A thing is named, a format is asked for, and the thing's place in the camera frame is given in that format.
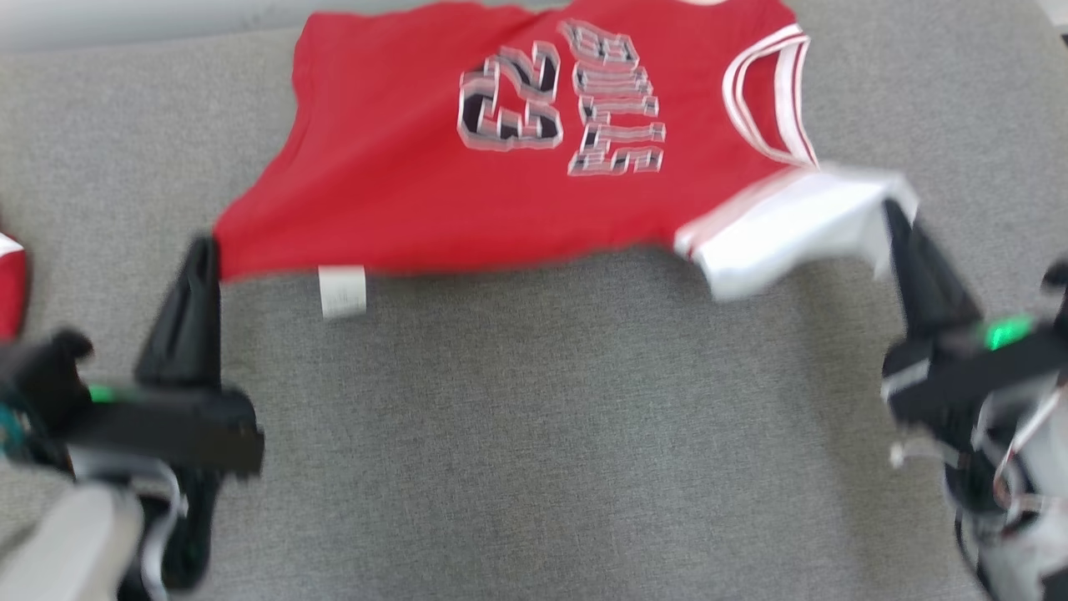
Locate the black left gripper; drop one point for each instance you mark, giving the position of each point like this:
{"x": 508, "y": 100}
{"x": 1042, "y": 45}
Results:
{"x": 167, "y": 430}

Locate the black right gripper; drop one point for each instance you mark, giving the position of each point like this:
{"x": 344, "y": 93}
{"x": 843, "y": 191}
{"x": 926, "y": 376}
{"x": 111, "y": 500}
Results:
{"x": 959, "y": 371}

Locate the red white basketball jersey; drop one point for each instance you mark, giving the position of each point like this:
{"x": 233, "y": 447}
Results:
{"x": 400, "y": 167}

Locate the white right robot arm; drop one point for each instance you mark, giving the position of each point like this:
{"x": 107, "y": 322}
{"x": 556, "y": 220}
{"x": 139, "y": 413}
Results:
{"x": 1018, "y": 501}

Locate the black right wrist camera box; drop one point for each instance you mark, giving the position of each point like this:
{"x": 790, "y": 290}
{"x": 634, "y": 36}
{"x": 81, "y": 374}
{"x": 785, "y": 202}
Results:
{"x": 1058, "y": 275}

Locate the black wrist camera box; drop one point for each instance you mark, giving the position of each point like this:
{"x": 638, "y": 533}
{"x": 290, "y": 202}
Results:
{"x": 42, "y": 376}
{"x": 1058, "y": 275}

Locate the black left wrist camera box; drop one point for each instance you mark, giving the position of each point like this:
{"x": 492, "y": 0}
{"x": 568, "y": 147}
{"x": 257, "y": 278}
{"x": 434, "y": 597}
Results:
{"x": 42, "y": 376}

